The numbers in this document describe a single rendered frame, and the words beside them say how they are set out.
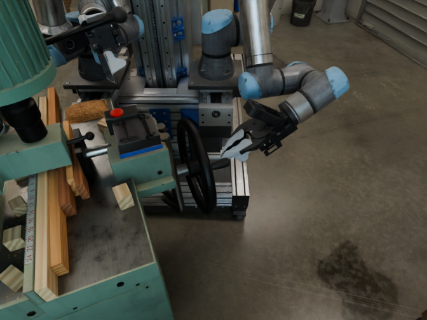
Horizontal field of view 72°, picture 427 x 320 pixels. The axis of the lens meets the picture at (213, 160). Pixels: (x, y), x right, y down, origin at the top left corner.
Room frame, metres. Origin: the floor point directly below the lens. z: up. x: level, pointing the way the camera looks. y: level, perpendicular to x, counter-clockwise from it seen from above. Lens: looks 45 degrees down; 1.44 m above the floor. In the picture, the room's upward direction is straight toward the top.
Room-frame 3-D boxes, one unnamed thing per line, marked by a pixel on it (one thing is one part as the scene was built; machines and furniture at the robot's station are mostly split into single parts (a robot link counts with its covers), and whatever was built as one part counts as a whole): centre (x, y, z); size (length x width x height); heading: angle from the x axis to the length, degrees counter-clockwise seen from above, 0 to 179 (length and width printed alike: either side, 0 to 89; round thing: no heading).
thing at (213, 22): (1.13, -0.02, 0.98); 0.13 x 0.12 x 0.14; 105
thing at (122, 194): (0.40, 0.20, 0.92); 0.04 x 0.03 x 0.04; 29
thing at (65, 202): (0.47, 0.35, 0.92); 0.23 x 0.02 x 0.04; 22
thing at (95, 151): (0.51, 0.28, 0.95); 0.09 x 0.07 x 0.09; 22
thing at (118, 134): (0.55, 0.19, 0.99); 0.13 x 0.11 x 0.06; 22
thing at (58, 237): (0.52, 0.39, 0.92); 0.62 x 0.02 x 0.04; 22
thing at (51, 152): (0.46, 0.39, 0.99); 0.14 x 0.07 x 0.09; 112
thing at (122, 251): (0.51, 0.27, 0.87); 0.61 x 0.30 x 0.06; 22
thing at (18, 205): (0.45, 0.50, 0.82); 0.04 x 0.03 x 0.03; 43
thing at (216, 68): (1.13, -0.01, 0.87); 0.15 x 0.15 x 0.10
